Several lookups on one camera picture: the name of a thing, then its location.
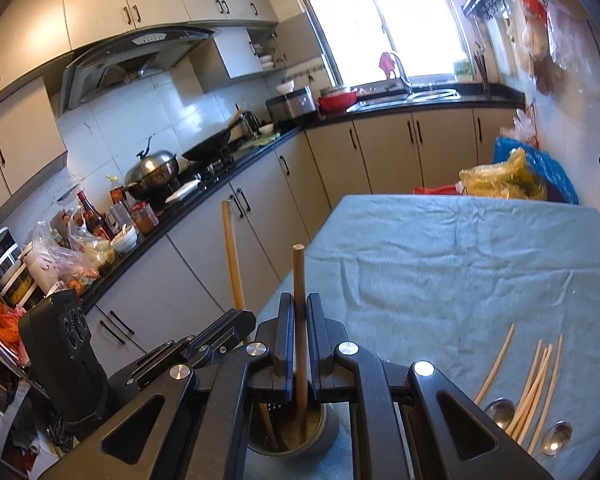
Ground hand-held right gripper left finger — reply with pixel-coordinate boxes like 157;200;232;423
40;292;297;480

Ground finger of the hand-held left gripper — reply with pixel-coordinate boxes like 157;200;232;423
130;337;201;386
190;310;257;356

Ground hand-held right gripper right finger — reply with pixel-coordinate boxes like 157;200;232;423
305;292;556;480

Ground grey utensil holder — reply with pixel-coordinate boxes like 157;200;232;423
246;399;342;457

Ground metal spoon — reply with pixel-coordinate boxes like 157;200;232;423
535;420;574;457
482;397;517;431

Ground orange plastic bag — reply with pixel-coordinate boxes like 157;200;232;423
0;300;27;356

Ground clear plastic bag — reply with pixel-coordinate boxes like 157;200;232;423
30;221;101;295
67;212;118;267

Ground white storage rack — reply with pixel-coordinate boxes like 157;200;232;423
0;227;36;311

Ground beige lower cabinets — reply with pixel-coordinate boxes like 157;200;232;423
80;107;526;396

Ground beige cabinets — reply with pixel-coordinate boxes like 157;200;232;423
80;107;526;396
0;0;281;196

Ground teal tablecloth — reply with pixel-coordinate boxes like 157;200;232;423
240;194;600;480

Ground red sauce jar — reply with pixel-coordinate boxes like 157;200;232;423
131;201;160;235

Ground white tray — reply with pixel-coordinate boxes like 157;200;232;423
165;180;203;204

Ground dark sauce bottle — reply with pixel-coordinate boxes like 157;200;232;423
76;190;112;241

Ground black gas stove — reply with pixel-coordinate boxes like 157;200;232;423
177;157;236;188

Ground yellow capped oil bottle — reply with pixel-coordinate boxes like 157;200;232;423
105;175;131;221

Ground lidded steel wok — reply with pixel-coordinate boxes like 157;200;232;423
122;136;181;201

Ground black wok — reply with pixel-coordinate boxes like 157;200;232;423
181;110;243;162

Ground red plastic bag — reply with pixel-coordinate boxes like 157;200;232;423
412;184;466;197

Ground steel kettle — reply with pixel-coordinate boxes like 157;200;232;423
239;111;262;140

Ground steel countertop appliance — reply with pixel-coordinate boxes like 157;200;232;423
266;86;317;126

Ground red pot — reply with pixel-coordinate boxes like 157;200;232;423
317;86;359;115

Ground yellow plastic bag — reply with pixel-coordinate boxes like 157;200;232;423
459;149;548;201

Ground steel sink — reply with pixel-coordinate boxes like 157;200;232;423
347;87;462;111

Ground chrome faucet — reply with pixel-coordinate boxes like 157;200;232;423
387;51;414;98

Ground grey range hood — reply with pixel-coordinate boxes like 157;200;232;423
57;27;216;113

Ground blue plastic bag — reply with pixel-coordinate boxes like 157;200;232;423
494;136;579;205

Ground white plastic bag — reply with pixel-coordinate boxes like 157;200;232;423
510;102;538;143

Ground dark chopstick holder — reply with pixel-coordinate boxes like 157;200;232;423
472;52;492;98

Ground kitchen window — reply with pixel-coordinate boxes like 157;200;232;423
285;0;476;88

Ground beige upper cabinets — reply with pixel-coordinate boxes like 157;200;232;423
0;0;281;196

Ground hanging plastic bags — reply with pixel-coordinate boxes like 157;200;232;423
505;0;588;96

